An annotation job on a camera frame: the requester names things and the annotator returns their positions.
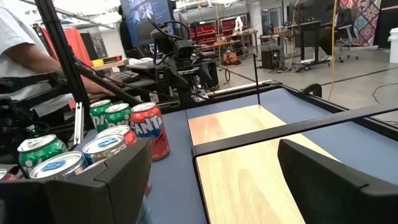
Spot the black keyboard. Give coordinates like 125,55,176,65
110,70,142,84

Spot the white trash bin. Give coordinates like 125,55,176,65
387,27,398,65

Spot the wooden shelf black frame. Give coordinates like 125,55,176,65
186,54,398,224

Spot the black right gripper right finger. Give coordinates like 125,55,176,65
277,138,398,224

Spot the black standing desk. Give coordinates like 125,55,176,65
287,1,333,71

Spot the person's hand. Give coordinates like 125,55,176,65
81,75,124,97

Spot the black computer monitor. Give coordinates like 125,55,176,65
119,0,177,47

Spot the black fuzzy cable sleeve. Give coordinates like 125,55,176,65
0,180,47,224

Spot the orange shop vacuum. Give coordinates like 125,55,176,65
222,49,239,66

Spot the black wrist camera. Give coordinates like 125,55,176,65
174,40,195,60

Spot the colourful patchwork quilt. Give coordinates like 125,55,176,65
338,0,382,47

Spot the silver metal bracket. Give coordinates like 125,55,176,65
73,101,85,146

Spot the black clamp handle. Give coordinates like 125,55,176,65
300,83,323,98

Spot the person's forearm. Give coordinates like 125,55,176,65
7,43,94,94

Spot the red fabric panel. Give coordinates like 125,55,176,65
40,26,93,68

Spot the black office chair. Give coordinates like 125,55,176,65
334,6,360,63

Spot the black speaker box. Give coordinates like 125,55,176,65
260,49,280,70

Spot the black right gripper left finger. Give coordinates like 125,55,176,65
46,138,153,224

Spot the yellow cable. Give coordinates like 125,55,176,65
328,0,339,101

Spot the blue table mat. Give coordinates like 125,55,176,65
73,88,398,224

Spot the light wooden desk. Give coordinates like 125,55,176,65
90,58,131,73

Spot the white humanoid figure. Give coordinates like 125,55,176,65
233,16,245,34

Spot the black floor cable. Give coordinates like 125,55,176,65
371,82,398,105

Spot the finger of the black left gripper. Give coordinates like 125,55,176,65
167,67,189,94
199,60,220,90

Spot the yellow black box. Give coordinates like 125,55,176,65
91,55,124,68

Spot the red storage bin rack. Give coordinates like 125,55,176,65
219,17,249,41
189,23,218,47

